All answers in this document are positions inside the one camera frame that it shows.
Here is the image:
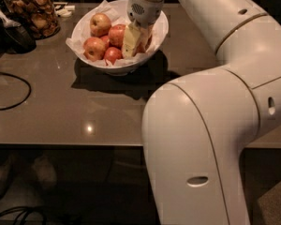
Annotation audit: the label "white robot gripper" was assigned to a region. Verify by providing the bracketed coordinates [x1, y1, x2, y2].
[122, 0, 163, 58]

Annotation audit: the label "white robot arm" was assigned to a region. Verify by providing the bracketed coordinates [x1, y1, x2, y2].
[128, 0, 281, 225]

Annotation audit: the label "small hidden red apple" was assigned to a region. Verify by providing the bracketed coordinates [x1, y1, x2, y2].
[100, 35, 110, 49]

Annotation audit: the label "white ceramic bowl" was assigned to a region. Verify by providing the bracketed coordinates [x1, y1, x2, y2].
[70, 0, 170, 77]

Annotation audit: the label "white paper bowl liner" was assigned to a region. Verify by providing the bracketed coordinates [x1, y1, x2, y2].
[65, 0, 159, 68]

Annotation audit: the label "small white items behind bowl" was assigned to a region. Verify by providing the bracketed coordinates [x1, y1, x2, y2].
[55, 4, 75, 18]

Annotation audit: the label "glass jar of dried chips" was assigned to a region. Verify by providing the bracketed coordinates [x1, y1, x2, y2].
[4, 0, 60, 39]

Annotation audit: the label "black kitchen appliance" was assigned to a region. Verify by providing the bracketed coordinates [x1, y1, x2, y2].
[0, 0, 37, 54]

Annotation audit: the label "right white shoe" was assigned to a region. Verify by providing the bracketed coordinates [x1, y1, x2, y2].
[32, 156, 57, 190]

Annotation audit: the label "white shoe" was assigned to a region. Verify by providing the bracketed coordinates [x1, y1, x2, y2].
[32, 156, 57, 190]
[0, 157, 13, 199]

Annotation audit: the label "left white shoe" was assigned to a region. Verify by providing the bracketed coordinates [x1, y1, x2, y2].
[0, 157, 13, 199]

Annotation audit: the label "black cable on table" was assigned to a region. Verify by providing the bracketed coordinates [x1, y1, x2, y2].
[0, 70, 33, 112]

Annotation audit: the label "black cables on floor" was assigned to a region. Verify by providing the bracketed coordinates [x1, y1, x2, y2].
[0, 147, 116, 225]

